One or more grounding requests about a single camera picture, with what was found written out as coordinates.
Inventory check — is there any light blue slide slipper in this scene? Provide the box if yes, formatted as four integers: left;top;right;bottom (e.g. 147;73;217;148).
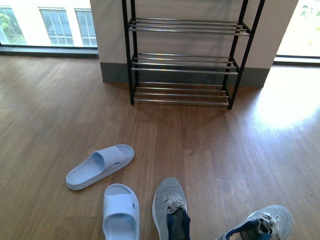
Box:
65;144;135;191

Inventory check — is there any grey knit sneaker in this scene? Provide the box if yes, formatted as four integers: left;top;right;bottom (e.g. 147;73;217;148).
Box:
152;177;191;240
218;205;293;240

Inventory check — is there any black metal shoe rack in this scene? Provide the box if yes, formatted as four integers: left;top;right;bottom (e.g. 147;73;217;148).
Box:
122;0;265;109

